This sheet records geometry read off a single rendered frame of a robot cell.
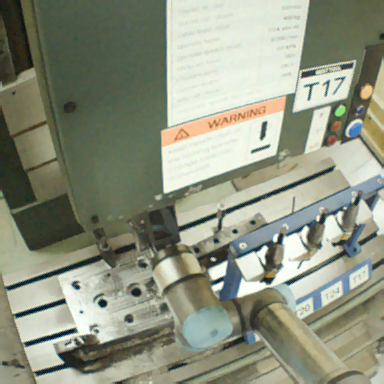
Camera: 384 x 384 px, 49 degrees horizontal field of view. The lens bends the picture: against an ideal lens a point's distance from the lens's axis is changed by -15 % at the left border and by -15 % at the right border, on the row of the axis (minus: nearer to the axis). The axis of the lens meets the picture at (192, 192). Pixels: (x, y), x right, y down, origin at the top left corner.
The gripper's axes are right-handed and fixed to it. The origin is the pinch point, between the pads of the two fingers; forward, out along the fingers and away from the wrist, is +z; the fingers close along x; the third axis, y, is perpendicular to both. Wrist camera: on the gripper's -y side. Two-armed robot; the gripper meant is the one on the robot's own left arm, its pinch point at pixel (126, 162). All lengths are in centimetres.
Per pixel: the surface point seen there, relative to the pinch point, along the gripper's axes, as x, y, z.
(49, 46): -11, -46, -19
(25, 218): -30, 64, 41
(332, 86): 22.0, -30.0, -20.2
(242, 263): 17.0, 22.3, -17.4
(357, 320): 60, 70, -40
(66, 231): -16, 80, 40
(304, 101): 17.4, -28.5, -20.3
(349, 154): 92, 65, 19
